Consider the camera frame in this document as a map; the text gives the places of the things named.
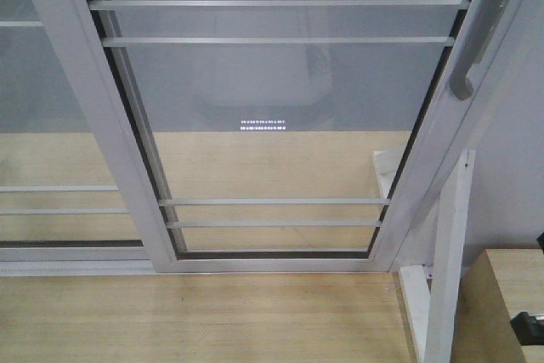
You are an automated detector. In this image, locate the white triangular support bracket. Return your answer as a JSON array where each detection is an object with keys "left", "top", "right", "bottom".
[{"left": 399, "top": 150, "right": 476, "bottom": 362}]

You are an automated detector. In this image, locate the white framed sliding glass door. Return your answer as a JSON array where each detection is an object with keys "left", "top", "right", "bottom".
[{"left": 12, "top": 0, "right": 544, "bottom": 275}]

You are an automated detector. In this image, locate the white door bottom track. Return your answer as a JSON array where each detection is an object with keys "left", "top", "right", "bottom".
[{"left": 0, "top": 258, "right": 156, "bottom": 278}]

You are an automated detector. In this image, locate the light wooden box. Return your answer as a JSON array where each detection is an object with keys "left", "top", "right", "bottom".
[{"left": 451, "top": 249, "right": 543, "bottom": 362}]

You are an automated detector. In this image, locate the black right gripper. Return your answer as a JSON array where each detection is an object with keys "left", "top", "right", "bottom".
[{"left": 511, "top": 311, "right": 544, "bottom": 346}]

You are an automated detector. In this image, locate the grey door handle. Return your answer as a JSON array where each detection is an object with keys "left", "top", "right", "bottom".
[{"left": 448, "top": 0, "right": 509, "bottom": 100}]

